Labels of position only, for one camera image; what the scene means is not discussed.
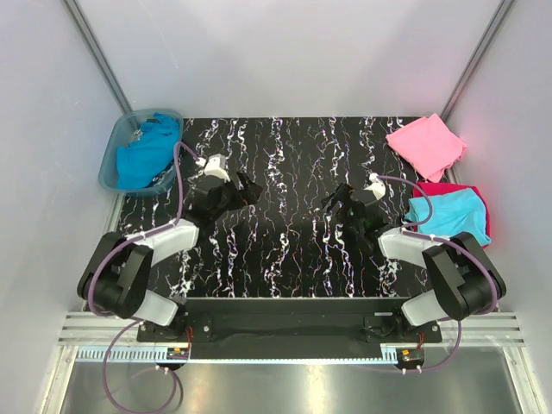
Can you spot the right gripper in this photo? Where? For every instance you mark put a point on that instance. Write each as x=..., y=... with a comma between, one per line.
x=342, y=194

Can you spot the slotted cable duct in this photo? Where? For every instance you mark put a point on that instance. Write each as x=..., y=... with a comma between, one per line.
x=125, y=354

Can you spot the right corner frame post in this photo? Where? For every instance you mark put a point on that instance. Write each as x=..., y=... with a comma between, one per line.
x=482, y=47

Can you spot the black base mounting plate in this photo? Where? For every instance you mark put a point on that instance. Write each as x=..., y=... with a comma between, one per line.
x=290, y=328

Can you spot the teal plastic bin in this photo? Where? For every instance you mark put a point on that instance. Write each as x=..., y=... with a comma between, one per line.
x=126, y=130

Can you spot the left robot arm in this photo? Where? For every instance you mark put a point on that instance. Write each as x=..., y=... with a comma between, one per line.
x=115, y=281

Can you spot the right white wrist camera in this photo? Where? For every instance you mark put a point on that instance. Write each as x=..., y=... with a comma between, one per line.
x=377, y=186

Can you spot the magenta folded t-shirt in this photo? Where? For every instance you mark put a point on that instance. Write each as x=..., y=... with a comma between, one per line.
x=432, y=189

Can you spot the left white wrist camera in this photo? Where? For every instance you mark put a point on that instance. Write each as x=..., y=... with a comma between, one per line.
x=214, y=166

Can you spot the light blue folded t-shirt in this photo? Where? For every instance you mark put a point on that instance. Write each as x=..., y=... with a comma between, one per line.
x=452, y=213

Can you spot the left corner frame post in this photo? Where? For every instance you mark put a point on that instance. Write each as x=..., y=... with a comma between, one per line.
x=93, y=46

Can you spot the corner frame post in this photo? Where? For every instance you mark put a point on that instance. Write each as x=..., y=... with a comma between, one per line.
x=93, y=46
x=482, y=47

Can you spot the pink folded t-shirt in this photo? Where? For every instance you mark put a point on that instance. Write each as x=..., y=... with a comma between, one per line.
x=428, y=146

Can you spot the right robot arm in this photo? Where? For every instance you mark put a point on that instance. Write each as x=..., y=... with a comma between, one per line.
x=464, y=281

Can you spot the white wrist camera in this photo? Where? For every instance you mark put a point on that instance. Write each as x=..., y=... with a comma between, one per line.
x=214, y=166
x=377, y=186

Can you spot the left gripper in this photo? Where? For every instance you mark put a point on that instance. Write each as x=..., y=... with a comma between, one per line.
x=248, y=197

